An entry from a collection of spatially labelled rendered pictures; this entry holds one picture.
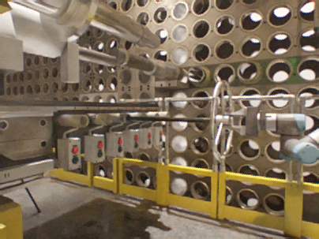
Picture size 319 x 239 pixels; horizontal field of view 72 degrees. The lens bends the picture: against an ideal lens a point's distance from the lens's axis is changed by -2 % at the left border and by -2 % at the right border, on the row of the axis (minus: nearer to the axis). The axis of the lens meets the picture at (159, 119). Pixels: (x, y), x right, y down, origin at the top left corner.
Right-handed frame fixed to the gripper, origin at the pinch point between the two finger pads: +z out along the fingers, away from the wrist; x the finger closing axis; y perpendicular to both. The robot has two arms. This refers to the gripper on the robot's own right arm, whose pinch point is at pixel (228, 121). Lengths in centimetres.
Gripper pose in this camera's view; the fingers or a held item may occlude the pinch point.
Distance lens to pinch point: 111.3
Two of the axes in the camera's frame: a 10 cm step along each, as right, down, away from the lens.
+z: -8.6, -0.2, 5.0
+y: 4.7, 3.0, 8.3
